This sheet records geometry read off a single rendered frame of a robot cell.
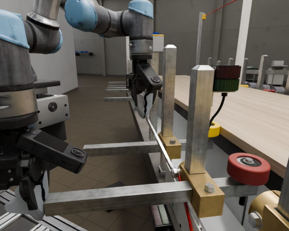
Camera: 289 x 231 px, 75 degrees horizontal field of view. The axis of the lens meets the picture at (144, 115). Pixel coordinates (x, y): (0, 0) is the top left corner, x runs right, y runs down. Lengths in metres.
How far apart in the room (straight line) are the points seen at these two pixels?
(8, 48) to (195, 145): 0.36
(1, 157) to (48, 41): 0.60
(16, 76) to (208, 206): 0.39
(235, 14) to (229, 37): 1.17
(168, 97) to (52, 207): 0.44
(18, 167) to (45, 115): 0.34
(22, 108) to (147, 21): 0.43
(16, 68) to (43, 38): 0.55
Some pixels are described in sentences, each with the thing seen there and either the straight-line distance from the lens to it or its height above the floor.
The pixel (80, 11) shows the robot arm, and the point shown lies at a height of 1.23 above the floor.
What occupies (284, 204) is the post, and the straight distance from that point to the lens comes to 0.24.
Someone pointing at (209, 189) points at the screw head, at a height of 0.88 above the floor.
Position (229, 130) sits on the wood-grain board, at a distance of 0.66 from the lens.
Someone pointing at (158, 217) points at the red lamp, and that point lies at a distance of 0.59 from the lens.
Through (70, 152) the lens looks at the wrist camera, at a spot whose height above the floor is 0.96.
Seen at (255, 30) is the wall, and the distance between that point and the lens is 12.60.
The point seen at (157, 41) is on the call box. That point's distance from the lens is 0.86.
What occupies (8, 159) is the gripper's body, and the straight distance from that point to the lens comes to 0.37.
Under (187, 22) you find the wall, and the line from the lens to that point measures 13.19.
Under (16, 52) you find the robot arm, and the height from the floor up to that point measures 1.12.
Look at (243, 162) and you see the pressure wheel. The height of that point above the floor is 0.90.
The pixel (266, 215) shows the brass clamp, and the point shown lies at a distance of 0.25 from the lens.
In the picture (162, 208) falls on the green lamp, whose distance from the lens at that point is 0.61.
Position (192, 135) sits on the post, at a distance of 0.41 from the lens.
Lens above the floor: 1.11
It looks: 16 degrees down
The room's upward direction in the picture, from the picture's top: straight up
